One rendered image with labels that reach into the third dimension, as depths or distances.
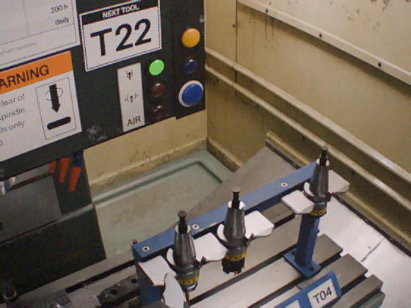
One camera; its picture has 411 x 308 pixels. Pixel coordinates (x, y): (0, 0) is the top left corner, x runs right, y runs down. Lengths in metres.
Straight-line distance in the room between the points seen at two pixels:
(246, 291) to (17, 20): 0.95
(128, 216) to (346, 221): 0.84
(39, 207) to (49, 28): 0.99
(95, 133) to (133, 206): 1.40
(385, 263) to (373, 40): 0.64
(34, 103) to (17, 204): 0.90
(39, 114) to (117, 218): 1.42
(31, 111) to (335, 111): 1.10
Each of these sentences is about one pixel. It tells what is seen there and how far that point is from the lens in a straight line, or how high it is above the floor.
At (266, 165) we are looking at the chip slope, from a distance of 1.79.
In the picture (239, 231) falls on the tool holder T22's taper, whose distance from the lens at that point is 0.94.
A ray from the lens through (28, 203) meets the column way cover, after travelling 1.46.
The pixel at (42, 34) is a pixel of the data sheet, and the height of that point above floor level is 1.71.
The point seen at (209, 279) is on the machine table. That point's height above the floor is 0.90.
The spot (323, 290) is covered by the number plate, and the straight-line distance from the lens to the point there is 1.25.
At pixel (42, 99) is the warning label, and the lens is 0.57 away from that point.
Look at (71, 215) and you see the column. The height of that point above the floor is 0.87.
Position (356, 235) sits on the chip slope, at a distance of 1.57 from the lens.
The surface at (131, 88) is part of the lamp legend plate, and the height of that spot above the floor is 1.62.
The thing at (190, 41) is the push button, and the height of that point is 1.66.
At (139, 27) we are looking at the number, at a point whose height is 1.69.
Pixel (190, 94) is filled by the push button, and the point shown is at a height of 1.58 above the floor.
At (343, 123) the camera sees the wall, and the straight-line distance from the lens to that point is 1.51.
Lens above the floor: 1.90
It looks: 36 degrees down
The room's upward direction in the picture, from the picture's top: 1 degrees counter-clockwise
